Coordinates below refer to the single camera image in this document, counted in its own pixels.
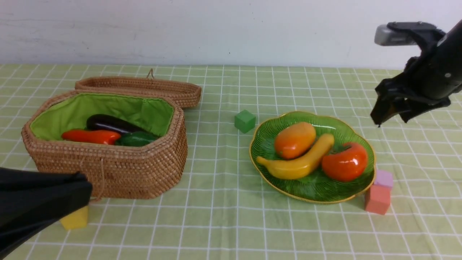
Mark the green leaf-shaped plate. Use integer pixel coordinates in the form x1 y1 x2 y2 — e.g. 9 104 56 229
249 111 376 204

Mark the wicker basket lid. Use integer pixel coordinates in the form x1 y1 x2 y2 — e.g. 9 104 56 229
75 69 202 108

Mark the orange toy mango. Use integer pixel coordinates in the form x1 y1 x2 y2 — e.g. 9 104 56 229
274 122 317 160

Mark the purple toy eggplant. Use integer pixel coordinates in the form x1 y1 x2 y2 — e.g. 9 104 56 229
86 114 146 135

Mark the orange toy carrot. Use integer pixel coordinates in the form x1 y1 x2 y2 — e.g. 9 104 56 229
61 129 159 147

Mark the yellow foam cube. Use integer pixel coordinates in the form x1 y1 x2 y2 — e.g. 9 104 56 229
60 205 89 230

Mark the green foam cube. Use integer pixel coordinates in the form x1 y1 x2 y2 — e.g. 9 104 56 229
234 110 256 134

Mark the orange toy persimmon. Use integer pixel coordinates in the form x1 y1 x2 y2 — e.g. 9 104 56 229
321 143 369 182

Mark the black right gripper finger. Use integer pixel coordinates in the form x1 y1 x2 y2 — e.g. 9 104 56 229
399 97 451 123
371 92 406 127

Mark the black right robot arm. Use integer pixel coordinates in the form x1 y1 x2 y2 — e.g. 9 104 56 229
371 22 462 126

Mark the yellow toy banana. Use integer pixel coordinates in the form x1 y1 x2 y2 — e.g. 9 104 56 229
256 133 335 180

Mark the red foam cube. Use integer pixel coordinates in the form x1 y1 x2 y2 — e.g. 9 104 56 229
365 185 391 215

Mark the green checkered tablecloth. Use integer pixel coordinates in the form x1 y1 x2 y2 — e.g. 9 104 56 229
7 66 462 260

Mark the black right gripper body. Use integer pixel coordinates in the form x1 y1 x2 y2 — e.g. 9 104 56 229
375 36 461 104

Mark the pink foam cube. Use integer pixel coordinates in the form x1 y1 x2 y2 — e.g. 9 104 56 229
374 170 394 190

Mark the woven wicker basket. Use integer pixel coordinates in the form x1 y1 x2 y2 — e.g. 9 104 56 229
21 90 188 199

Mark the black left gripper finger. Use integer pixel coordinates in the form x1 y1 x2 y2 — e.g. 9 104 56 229
0 168 93 258

